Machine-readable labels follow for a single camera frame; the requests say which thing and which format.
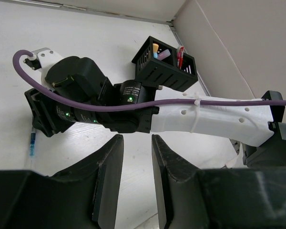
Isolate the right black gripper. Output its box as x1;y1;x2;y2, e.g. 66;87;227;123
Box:
24;88;74;137

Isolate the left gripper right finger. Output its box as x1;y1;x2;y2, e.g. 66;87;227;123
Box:
152;135;286;229

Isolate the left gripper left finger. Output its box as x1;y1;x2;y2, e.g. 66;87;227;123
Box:
0;135;123;229

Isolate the teal blue pen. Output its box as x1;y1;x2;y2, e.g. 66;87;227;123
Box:
29;127;36;158

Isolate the orange highlighter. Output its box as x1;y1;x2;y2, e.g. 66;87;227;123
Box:
153;43;159;54

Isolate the purple highlighter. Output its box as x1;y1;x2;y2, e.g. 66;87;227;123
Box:
157;49;171;61

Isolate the red grip gel pen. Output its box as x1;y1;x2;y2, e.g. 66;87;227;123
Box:
177;46;184;69

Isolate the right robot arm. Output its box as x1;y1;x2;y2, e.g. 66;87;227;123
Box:
24;53;286;168

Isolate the black pen holder box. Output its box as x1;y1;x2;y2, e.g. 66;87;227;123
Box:
132;36;198;92

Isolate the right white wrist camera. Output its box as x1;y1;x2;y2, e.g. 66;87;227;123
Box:
23;48;63;85

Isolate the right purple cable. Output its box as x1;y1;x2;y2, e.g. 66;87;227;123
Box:
12;49;286;112

